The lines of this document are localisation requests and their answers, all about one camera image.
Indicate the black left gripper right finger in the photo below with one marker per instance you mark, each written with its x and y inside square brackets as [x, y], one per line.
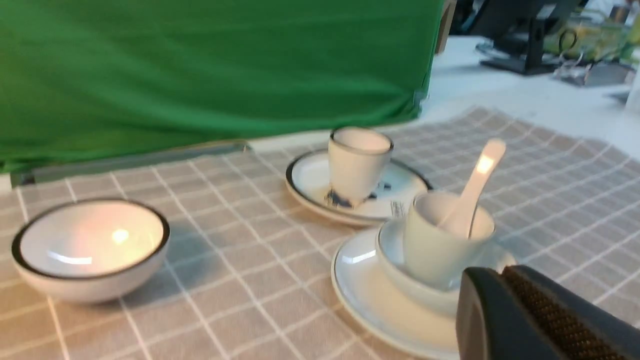
[575, 328]

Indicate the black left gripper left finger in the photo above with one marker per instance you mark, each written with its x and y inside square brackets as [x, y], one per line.
[489, 325]

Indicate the thin-rimmed white cup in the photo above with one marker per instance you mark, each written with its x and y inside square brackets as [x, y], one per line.
[436, 256]

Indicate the plain white ceramic spoon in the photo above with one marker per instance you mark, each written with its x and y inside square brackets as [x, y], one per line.
[460, 219]

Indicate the thin-rimmed white bowl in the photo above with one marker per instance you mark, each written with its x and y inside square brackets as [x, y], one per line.
[389, 250]

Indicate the thin-rimmed white plate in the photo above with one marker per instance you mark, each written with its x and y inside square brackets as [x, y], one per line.
[381, 309]

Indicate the black-rimmed white cup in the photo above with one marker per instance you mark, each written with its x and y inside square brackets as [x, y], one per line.
[357, 157]

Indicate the black-rimmed patterned plate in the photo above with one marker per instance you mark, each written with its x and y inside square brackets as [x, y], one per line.
[307, 180]

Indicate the grey checked tablecloth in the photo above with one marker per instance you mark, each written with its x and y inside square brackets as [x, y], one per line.
[247, 273]

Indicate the black monitor stand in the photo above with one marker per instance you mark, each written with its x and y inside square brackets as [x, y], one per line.
[519, 28]

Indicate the black-rimmed white bowl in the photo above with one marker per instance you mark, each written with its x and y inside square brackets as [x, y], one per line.
[91, 251]

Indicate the green backdrop cloth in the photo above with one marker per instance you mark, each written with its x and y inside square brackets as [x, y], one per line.
[88, 79]

